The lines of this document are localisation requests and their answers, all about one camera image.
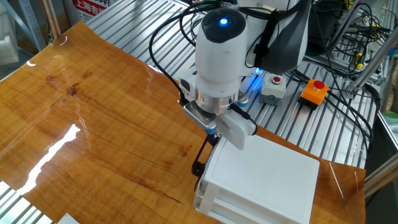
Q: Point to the silver camera with blue caps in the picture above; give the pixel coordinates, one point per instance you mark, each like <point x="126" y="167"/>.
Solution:
<point x="199" y="116"/>

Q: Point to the white foam piece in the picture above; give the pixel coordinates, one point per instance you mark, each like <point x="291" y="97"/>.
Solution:
<point x="7" y="46"/>

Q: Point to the grey box with red button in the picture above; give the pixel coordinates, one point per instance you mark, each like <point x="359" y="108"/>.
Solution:
<point x="273" y="91"/>

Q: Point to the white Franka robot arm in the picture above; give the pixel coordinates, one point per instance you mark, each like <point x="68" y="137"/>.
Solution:
<point x="220" y="56"/>

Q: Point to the white paper sheet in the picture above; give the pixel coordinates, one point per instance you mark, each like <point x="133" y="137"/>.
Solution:
<point x="68" y="219"/>

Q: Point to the grey metal pole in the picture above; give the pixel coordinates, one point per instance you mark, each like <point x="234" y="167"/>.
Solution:
<point x="342" y="31"/>

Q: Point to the wooden pole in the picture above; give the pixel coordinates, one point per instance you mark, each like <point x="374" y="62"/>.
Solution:
<point x="53" y="18"/>

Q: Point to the black device box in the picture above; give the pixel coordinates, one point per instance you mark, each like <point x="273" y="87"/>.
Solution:
<point x="323" y="31"/>

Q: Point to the orange box with red button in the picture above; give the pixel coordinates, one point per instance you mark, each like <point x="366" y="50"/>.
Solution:
<point x="313" y="95"/>

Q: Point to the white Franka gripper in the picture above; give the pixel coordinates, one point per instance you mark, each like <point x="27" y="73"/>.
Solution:
<point x="237" y="130"/>

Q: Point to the slanted aluminium profile post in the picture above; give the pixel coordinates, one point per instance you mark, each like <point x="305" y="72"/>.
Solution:
<point x="373" y="62"/>

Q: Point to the white plain drawer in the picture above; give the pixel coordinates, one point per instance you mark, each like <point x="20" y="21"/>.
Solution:
<point x="224" y="211"/>

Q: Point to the aluminium frame rail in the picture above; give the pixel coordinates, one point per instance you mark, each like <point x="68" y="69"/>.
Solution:
<point x="382" y="177"/>

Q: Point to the grey perforated steel upright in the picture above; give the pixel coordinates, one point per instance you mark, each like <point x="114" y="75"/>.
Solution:
<point x="32" y="25"/>

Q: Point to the red and white sign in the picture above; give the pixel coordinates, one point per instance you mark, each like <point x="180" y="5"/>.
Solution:
<point x="91" y="9"/>

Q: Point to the white plastic drawer cabinet frame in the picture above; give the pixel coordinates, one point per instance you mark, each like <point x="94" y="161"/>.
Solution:
<point x="264" y="183"/>

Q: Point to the pale green object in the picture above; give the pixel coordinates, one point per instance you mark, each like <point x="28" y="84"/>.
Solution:
<point x="393" y="124"/>

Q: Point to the glossy wood-grain mat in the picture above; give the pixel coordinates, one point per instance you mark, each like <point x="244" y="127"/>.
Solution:
<point x="93" y="124"/>

